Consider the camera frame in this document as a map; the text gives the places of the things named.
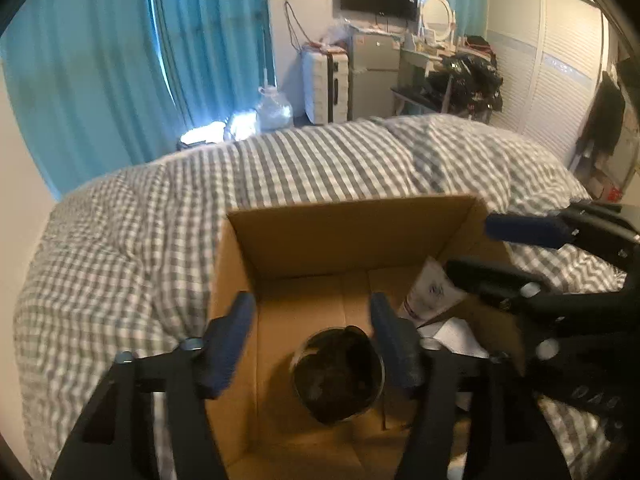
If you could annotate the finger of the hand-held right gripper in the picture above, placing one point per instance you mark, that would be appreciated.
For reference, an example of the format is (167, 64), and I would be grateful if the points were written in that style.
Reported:
(490, 280)
(525, 230)

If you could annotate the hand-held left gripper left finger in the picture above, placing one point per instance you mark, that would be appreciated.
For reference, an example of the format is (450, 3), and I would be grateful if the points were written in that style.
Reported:
(231, 345)

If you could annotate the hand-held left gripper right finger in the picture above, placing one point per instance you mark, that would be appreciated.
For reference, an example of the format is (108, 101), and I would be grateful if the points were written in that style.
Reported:
(395, 345)

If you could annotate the white cream tube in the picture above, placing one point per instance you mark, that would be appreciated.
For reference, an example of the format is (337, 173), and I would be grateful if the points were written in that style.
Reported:
(430, 290)

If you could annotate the dark round container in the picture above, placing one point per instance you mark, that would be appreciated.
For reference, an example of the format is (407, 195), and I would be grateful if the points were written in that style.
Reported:
(335, 380)

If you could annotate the brown cardboard box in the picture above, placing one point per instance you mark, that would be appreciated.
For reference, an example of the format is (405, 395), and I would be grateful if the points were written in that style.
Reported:
(350, 230)

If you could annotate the white paper sheet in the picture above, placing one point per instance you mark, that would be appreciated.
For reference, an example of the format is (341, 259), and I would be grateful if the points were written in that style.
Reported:
(455, 335)

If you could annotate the grey chevron bed sheet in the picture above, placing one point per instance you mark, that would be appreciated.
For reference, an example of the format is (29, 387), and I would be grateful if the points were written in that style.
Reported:
(590, 270)

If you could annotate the grey checked blanket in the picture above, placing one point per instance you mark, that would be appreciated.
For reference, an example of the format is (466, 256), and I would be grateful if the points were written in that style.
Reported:
(150, 240)

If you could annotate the black hanging garment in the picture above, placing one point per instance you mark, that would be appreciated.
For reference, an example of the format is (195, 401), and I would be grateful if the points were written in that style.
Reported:
(602, 115)

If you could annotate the pile of black clothes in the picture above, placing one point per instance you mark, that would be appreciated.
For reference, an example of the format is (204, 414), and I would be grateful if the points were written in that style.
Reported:
(470, 80)

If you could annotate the white louvered wardrobe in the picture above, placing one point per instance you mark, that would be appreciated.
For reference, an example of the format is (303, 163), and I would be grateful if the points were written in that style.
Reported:
(550, 60)

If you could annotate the white dressing table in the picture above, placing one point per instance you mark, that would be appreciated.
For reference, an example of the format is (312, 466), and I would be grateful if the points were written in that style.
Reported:
(412, 67)

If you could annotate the silver mini fridge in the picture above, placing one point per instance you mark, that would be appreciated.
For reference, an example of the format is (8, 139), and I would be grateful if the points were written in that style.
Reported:
(372, 75)

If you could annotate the clear plastic bag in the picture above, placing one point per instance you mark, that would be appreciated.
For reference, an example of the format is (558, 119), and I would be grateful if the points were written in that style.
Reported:
(241, 124)

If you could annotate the white round vanity mirror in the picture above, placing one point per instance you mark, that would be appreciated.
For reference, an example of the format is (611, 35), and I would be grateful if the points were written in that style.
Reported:
(437, 12)

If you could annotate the clear water jug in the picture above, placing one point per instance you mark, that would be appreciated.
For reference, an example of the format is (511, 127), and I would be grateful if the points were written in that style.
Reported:
(274, 110)

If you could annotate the white suitcase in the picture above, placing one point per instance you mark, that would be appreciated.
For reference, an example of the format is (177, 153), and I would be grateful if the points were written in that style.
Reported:
(322, 85)

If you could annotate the white plastic bag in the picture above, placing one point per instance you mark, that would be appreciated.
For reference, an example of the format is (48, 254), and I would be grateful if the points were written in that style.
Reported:
(337, 32)

